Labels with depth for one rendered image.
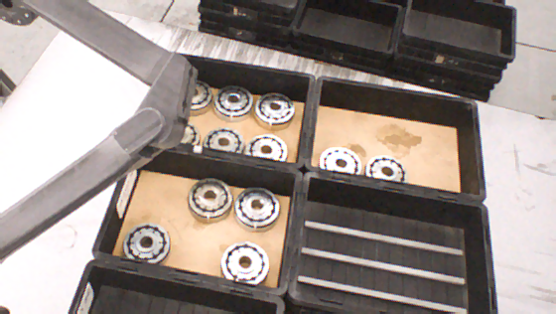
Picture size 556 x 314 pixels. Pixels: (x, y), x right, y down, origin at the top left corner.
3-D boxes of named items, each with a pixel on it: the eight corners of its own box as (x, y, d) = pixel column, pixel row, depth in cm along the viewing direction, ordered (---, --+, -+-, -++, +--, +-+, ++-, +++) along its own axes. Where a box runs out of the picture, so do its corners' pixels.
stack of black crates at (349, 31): (282, 87, 241) (291, 30, 214) (298, 43, 258) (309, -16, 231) (371, 110, 234) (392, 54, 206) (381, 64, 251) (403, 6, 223)
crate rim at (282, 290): (90, 261, 110) (88, 256, 108) (133, 145, 128) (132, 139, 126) (284, 301, 106) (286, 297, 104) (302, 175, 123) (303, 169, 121)
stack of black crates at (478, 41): (371, 111, 234) (401, 33, 197) (382, 64, 251) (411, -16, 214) (467, 136, 226) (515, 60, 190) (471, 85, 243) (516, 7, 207)
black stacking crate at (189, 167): (99, 278, 118) (89, 256, 109) (138, 168, 135) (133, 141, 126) (279, 316, 114) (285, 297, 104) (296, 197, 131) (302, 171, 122)
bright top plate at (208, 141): (199, 156, 132) (199, 155, 131) (208, 124, 138) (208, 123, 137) (239, 164, 131) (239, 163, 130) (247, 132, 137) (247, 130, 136)
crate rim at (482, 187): (302, 175, 123) (304, 169, 121) (315, 80, 141) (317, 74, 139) (483, 208, 119) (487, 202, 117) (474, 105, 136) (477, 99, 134)
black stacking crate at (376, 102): (297, 196, 131) (304, 170, 122) (310, 104, 148) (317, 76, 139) (466, 227, 127) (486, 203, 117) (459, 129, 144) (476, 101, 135)
